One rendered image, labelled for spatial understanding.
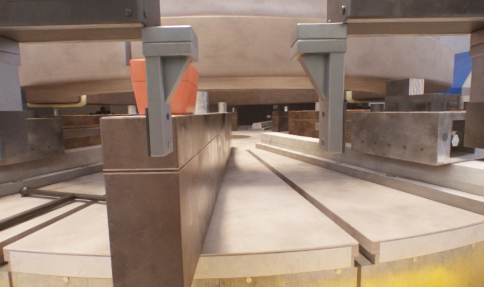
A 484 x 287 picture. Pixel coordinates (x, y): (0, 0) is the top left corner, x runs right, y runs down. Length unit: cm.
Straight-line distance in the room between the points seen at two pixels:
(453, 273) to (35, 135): 191
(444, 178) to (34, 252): 148
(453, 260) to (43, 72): 194
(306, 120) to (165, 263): 246
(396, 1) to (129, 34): 21
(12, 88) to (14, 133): 4
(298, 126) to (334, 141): 267
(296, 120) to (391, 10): 269
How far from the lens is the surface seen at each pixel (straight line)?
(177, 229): 51
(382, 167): 149
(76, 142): 276
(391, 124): 134
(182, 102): 59
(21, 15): 26
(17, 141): 29
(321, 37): 21
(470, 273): 128
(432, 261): 110
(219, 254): 74
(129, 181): 51
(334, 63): 21
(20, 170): 173
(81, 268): 89
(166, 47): 21
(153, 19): 24
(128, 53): 63
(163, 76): 22
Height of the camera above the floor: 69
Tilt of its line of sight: 6 degrees down
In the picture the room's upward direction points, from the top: 1 degrees counter-clockwise
